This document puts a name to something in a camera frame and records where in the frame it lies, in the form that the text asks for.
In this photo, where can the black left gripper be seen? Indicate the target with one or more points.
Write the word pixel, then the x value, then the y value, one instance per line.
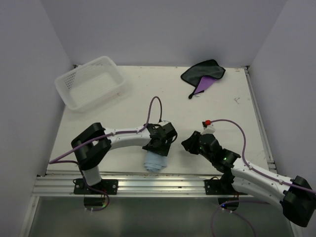
pixel 163 150

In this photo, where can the white perforated plastic basket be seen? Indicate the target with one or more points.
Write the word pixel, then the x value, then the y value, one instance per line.
pixel 90 84

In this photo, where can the dark grey purple cloth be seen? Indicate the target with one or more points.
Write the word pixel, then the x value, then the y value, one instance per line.
pixel 202 76

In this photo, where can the aluminium mounting rail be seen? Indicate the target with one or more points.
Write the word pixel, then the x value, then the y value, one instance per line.
pixel 129 185

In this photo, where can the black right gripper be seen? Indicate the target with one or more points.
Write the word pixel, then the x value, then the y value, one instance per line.
pixel 189 144

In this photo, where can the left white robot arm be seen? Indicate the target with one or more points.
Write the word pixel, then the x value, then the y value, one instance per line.
pixel 93 144

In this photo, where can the light blue towel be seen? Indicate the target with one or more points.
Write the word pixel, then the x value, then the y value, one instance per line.
pixel 155 162

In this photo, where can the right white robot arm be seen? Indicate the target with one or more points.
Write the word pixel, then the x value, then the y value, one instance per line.
pixel 294 196

